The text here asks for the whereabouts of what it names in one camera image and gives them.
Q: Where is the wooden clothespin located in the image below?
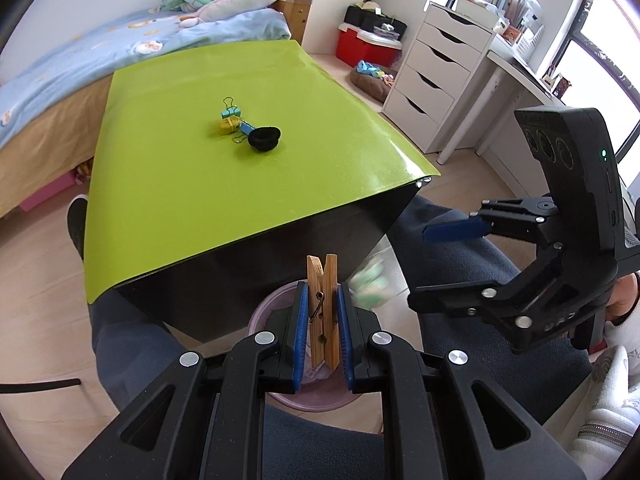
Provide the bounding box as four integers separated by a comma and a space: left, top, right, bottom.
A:
306, 254, 341, 370

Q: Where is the black round cap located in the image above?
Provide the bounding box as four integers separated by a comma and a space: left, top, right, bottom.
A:
247, 126, 281, 153

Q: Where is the blue binder clip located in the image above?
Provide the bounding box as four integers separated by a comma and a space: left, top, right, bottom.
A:
233, 122, 255, 144

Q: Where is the yellow tape roll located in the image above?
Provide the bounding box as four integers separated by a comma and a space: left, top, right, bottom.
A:
219, 116, 242, 134

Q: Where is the teal binder clip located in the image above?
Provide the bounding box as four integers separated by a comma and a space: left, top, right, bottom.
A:
220, 96, 242, 119

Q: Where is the pink trash bin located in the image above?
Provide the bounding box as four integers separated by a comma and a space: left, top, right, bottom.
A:
247, 282, 360, 413

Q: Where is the person's right hand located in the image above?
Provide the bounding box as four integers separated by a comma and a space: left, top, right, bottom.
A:
606, 273, 639, 323

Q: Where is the white drawer unit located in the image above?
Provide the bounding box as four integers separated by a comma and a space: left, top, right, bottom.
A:
382, 2, 495, 153

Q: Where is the white desk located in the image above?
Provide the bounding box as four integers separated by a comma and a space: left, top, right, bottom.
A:
435, 37, 560, 196

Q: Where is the brown pet bed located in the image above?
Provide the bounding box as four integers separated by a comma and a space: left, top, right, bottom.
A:
349, 61, 397, 104

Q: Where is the green topped table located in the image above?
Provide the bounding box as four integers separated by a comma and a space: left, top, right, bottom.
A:
84, 40, 436, 342

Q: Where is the red storage box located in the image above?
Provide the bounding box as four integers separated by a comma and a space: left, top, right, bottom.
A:
335, 23, 402, 67

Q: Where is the black shoe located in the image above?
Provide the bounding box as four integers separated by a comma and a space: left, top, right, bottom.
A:
66, 194, 88, 259

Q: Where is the pink box under bed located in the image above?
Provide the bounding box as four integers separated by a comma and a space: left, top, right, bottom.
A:
18, 170, 86, 211

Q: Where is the wooden nightstand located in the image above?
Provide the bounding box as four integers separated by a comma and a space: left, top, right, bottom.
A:
270, 0, 314, 44

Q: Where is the white plush pillow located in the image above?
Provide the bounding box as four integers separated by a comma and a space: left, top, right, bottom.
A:
179, 0, 279, 28

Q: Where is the bed with blue blanket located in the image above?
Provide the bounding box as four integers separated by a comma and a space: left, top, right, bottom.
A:
0, 6, 292, 219

